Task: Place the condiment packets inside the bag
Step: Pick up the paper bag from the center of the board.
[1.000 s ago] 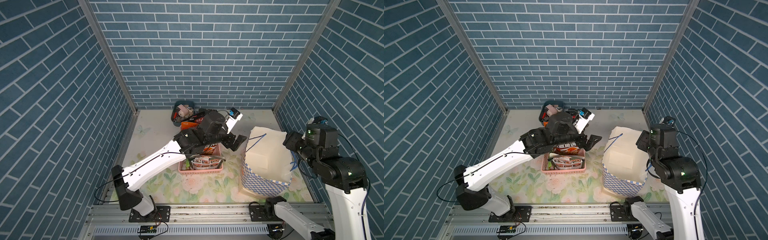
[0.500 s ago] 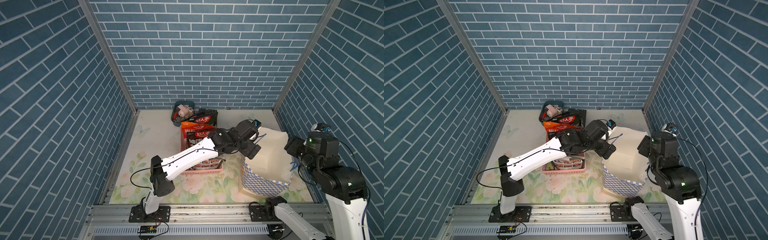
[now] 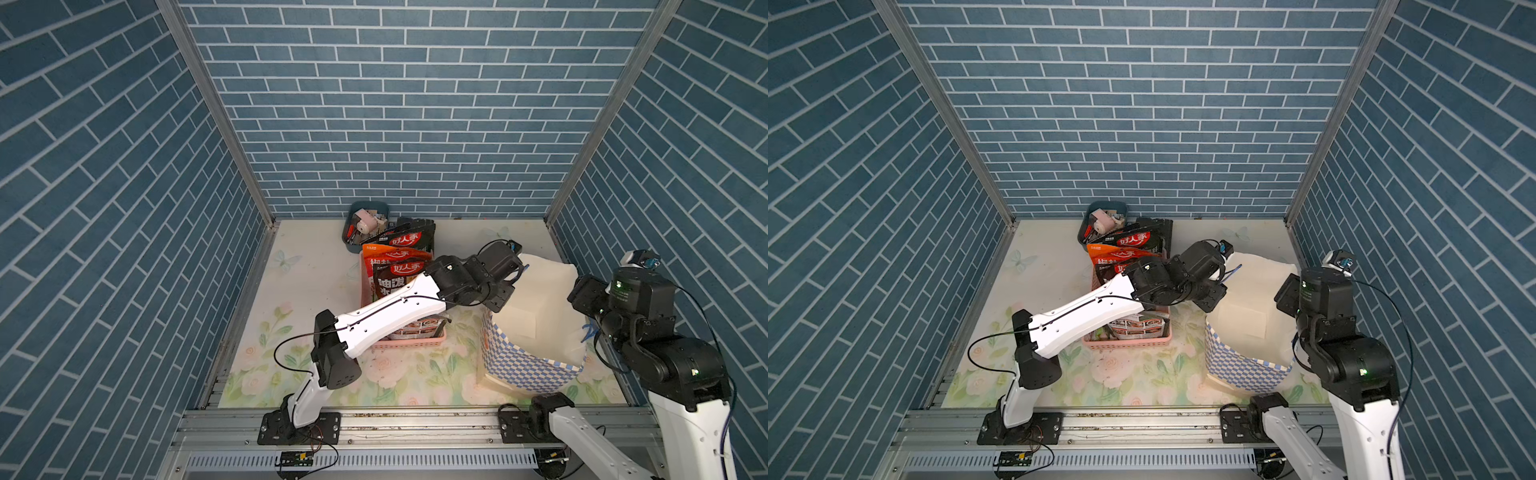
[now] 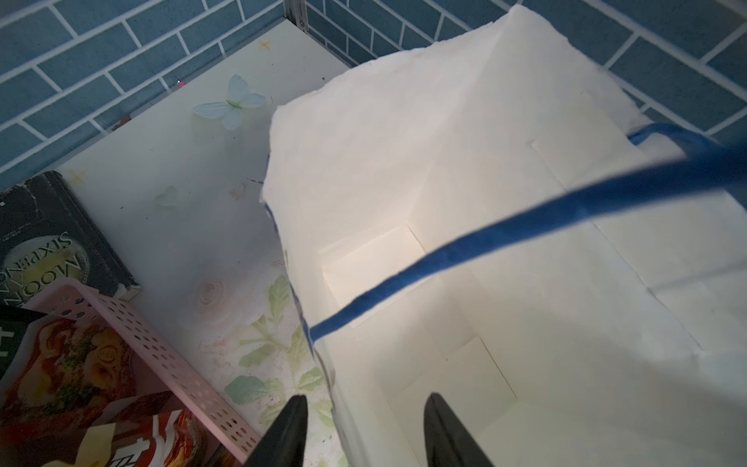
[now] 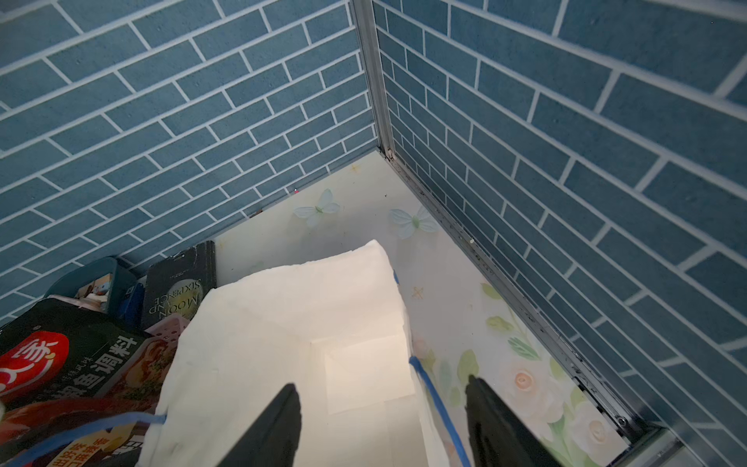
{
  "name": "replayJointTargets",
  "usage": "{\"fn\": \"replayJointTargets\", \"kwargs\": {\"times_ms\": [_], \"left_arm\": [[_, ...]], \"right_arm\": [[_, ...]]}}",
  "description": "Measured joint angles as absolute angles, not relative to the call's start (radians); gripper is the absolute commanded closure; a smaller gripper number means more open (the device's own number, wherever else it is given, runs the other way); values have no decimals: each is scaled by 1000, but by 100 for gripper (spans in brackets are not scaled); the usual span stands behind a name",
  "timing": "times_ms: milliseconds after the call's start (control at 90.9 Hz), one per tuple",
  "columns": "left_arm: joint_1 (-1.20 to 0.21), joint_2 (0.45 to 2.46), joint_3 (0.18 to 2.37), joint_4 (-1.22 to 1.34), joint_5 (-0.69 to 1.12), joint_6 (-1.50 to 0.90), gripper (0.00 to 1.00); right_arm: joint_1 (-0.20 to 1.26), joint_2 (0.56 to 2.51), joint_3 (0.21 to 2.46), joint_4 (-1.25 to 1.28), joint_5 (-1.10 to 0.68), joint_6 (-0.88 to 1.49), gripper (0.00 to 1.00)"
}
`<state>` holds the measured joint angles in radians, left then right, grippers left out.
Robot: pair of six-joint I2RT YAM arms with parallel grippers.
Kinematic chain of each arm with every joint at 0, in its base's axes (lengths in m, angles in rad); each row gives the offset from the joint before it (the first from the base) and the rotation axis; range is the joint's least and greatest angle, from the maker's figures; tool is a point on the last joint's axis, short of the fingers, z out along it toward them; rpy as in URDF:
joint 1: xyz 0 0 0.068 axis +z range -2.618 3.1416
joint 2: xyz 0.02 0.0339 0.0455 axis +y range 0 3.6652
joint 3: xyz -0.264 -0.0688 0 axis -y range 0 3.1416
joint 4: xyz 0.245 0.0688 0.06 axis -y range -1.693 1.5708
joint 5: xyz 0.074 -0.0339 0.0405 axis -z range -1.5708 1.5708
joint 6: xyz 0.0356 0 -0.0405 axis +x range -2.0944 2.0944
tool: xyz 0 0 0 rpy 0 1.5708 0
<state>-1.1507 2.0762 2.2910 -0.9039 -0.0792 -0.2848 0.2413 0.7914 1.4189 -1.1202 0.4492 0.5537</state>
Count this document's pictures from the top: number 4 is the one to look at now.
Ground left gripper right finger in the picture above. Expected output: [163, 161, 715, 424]
[423, 393, 493, 467]

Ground small red white packet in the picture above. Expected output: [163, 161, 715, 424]
[23, 408, 220, 466]

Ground pink plastic basket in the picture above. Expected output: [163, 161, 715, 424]
[25, 278, 261, 464]

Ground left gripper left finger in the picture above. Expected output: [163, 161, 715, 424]
[243, 395, 309, 467]

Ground blue checkered paper bag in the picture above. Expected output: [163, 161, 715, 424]
[262, 6, 746, 466]

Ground dark red fish seasoning packet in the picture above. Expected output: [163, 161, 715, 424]
[1, 307, 136, 448]

